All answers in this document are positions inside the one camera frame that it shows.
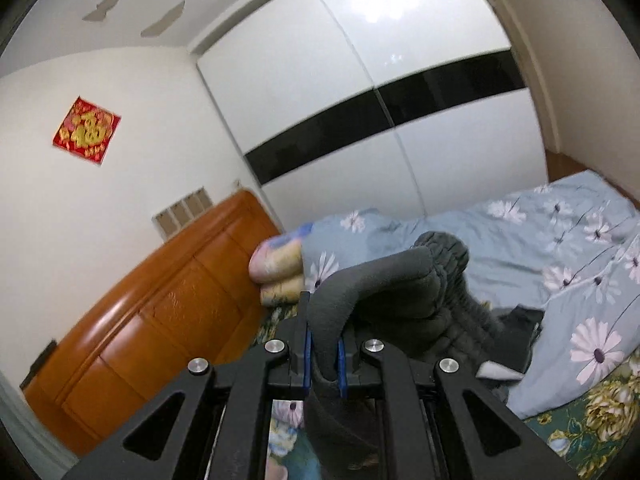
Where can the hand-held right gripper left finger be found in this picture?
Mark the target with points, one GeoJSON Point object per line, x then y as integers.
{"type": "Point", "coordinates": [305, 360]}

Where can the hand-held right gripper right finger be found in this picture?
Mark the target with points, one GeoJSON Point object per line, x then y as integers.
{"type": "Point", "coordinates": [342, 367]}

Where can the dark grey fleece pants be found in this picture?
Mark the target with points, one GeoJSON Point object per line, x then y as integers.
{"type": "Point", "coordinates": [390, 285]}

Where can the yellow floral pillow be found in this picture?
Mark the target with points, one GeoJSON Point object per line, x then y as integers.
{"type": "Point", "coordinates": [282, 291]}

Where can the pink and blue floral pillow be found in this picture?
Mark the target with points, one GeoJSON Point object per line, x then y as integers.
{"type": "Point", "coordinates": [275, 257]}

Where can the wooden headboard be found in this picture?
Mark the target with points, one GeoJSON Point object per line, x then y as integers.
{"type": "Point", "coordinates": [160, 310]}

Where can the black garment with white stripe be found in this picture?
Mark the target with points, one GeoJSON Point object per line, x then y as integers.
{"type": "Point", "coordinates": [520, 332]}

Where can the light blue daisy quilt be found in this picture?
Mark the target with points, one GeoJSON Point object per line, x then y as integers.
{"type": "Point", "coordinates": [550, 240]}

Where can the white wardrobe with black stripe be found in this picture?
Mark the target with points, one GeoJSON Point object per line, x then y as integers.
{"type": "Point", "coordinates": [380, 110]}

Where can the green floral bed sheet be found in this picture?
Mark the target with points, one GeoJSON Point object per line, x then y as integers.
{"type": "Point", "coordinates": [600, 415]}

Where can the white wall switch panel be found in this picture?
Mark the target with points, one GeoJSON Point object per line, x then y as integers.
{"type": "Point", "coordinates": [182, 211]}

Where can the red and gold wall decoration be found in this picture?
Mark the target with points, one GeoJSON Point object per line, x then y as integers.
{"type": "Point", "coordinates": [87, 130]}

